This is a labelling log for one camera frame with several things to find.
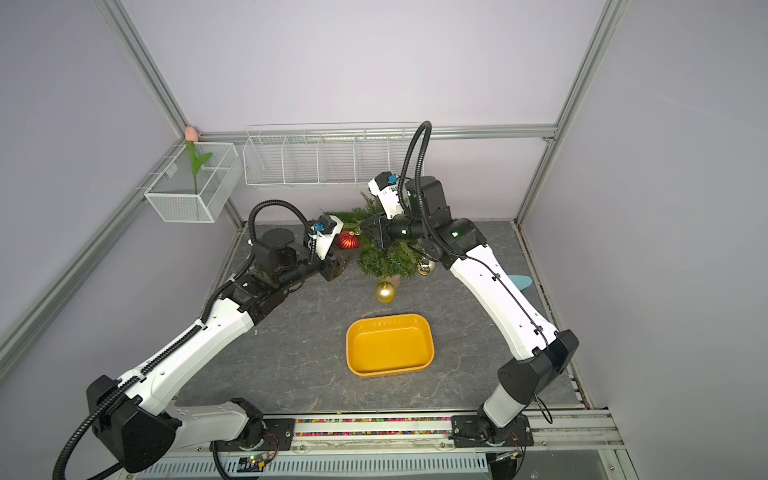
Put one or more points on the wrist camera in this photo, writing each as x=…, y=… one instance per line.
x=384, y=187
x=323, y=233

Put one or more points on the small green christmas tree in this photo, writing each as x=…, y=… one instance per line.
x=396, y=260

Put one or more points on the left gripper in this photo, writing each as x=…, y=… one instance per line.
x=333, y=268

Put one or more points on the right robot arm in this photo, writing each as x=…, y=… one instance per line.
x=416, y=214

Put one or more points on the long white wire basket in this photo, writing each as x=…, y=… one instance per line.
x=324, y=153

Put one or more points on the artificial pink tulip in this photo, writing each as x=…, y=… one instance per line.
x=197, y=161

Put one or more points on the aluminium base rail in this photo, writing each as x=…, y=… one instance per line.
x=379, y=433

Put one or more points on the yellow plastic tray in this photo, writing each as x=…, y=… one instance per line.
x=389, y=345

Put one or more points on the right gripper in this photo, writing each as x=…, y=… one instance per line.
x=380, y=230

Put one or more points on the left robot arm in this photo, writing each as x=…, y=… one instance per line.
x=133, y=416

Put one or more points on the matte gold ball ornament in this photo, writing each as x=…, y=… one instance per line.
x=385, y=292

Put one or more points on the teal plastic trowel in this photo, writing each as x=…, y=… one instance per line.
x=521, y=282

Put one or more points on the small white mesh basket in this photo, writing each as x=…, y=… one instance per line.
x=171, y=193

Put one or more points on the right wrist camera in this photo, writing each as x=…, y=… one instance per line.
x=384, y=187

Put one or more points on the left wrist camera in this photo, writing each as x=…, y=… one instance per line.
x=323, y=233

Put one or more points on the red ribbed ball ornament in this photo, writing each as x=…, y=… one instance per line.
x=348, y=240

